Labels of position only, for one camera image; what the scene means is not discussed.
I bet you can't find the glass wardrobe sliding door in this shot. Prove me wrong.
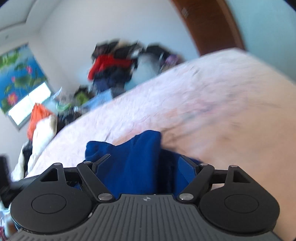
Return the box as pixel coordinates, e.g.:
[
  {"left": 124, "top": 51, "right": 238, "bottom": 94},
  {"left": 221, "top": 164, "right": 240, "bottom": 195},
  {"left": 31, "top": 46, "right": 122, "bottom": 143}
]
[{"left": 227, "top": 0, "right": 295, "bottom": 81}]

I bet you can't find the light blue towel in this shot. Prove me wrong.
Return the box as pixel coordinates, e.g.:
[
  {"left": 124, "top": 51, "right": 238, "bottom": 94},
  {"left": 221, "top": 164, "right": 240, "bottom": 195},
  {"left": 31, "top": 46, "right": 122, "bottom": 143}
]
[{"left": 81, "top": 89, "right": 113, "bottom": 110}]

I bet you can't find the blue beaded sweater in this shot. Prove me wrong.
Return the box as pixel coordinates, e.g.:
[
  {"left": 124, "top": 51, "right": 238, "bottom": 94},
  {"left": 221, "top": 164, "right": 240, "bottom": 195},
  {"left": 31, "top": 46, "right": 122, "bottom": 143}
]
[{"left": 85, "top": 130, "right": 196, "bottom": 198}]

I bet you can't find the cream quilted jacket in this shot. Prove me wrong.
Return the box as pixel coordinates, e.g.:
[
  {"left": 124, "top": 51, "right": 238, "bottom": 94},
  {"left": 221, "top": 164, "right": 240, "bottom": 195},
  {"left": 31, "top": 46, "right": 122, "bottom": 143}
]
[{"left": 11, "top": 114, "right": 57, "bottom": 181}]

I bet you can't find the orange plastic bag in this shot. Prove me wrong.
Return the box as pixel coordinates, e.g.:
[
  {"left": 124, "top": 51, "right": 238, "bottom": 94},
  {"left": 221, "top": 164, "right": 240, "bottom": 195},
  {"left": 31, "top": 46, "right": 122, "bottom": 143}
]
[{"left": 27, "top": 103, "right": 53, "bottom": 141}]

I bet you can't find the dark patterned garment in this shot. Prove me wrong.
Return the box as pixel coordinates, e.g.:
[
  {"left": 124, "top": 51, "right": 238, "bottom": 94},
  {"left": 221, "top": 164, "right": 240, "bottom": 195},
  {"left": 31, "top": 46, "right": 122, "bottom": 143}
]
[{"left": 56, "top": 106, "right": 88, "bottom": 133}]

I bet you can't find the pink bed blanket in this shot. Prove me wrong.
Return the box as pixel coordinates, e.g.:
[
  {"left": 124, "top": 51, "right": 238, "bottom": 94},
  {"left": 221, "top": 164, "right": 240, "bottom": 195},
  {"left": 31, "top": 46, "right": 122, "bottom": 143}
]
[{"left": 29, "top": 49, "right": 295, "bottom": 240}]

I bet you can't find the lotus print window blind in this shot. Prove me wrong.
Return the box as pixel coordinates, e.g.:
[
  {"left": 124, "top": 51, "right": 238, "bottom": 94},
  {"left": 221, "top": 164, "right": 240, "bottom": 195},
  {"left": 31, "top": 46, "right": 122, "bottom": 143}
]
[{"left": 0, "top": 44, "right": 47, "bottom": 113}]

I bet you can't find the dark clothes pile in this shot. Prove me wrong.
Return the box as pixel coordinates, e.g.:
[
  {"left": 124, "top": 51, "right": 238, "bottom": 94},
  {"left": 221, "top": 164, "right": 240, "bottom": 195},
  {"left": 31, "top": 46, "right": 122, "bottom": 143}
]
[{"left": 87, "top": 39, "right": 184, "bottom": 97}]

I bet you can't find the brown wooden door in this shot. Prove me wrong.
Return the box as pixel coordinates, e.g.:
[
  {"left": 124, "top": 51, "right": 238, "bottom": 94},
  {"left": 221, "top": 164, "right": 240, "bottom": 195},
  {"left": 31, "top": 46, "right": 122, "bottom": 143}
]
[{"left": 172, "top": 0, "right": 245, "bottom": 56}]

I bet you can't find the red garment on pile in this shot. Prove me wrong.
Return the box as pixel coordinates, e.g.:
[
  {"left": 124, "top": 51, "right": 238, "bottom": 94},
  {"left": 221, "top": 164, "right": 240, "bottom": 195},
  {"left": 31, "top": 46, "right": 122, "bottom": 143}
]
[{"left": 88, "top": 54, "right": 134, "bottom": 80}]

